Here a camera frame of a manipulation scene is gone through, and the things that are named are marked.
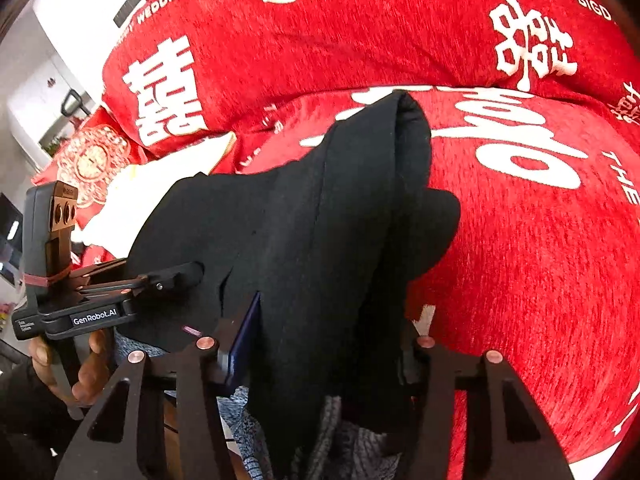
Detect dark wall vent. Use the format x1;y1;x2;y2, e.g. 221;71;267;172
112;0;147;29

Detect red patterned cushion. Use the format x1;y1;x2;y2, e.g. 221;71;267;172
31;107;149;211

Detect black pants with grey waistband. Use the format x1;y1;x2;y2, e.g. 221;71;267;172
112;89;462;480

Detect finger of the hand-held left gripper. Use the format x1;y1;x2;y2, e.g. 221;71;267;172
72;260;206;298

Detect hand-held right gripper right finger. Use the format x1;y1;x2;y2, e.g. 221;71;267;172
397;335;576;480

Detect red printed blanket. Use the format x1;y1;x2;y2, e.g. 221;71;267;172
82;0;640;480

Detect person's left hand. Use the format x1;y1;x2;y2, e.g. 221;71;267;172
27;329;114;406

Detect white cloth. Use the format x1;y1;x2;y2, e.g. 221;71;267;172
82;132;237;257

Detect dark screen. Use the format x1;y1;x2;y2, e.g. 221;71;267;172
0;192;24;286

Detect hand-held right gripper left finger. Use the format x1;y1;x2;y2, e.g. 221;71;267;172
54;291;264;480

